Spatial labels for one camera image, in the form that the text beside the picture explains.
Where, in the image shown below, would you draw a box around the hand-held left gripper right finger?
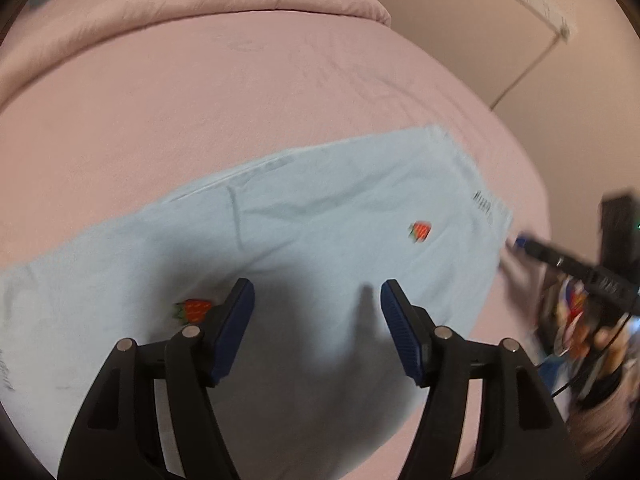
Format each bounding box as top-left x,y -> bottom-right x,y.
380,279 -> 587,480

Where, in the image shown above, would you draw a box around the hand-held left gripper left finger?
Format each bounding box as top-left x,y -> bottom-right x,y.
56,277 -> 256,480

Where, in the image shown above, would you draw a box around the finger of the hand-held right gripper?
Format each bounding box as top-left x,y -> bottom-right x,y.
506,232 -> 603,283

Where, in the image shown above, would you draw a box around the light blue strawberry pants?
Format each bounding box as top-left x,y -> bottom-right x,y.
0,125 -> 516,480

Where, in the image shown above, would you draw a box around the person's right hand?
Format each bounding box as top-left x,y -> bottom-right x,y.
570,317 -> 632,363

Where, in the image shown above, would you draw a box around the pink duvet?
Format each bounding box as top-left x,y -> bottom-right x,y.
0,0 -> 393,68

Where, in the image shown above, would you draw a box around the white power cable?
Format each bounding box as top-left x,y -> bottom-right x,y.
489,34 -> 565,112

